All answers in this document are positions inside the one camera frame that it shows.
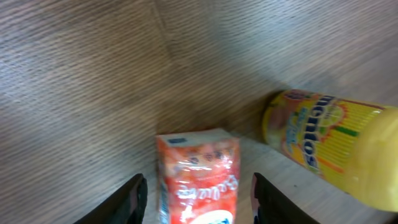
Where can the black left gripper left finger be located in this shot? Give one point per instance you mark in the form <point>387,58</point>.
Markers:
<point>125,206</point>

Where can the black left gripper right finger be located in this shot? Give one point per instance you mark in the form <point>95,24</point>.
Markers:
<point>271,206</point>

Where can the red white snack box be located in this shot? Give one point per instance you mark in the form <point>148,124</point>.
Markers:
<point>198,176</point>

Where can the yellow juice bottle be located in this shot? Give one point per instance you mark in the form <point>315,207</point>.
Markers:
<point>350,144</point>

